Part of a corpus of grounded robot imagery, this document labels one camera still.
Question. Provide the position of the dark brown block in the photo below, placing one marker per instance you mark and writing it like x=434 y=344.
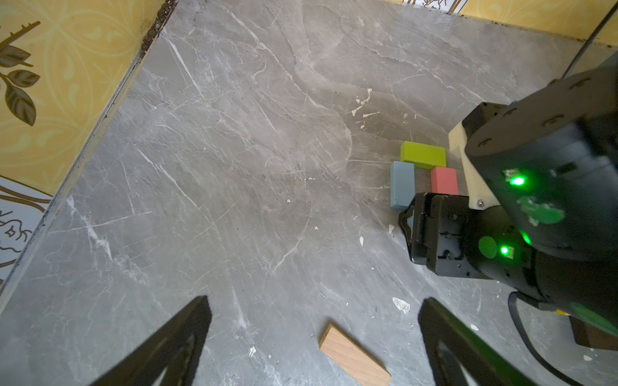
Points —
x=589 y=336

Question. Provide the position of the light blue block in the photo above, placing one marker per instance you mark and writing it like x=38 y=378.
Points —
x=402 y=185

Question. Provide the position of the wooden block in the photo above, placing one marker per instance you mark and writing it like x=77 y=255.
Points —
x=356 y=362

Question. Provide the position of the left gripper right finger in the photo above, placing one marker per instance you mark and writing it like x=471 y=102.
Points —
x=453 y=351

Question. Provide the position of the pink block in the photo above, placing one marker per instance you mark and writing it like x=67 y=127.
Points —
x=444 y=181

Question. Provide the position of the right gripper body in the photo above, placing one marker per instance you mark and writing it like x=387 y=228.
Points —
x=452 y=240

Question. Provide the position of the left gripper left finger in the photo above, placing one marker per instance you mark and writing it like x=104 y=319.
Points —
x=171 y=355

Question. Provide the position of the green block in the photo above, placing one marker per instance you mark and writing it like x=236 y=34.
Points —
x=422 y=155

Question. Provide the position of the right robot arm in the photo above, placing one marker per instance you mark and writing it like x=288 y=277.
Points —
x=548 y=227

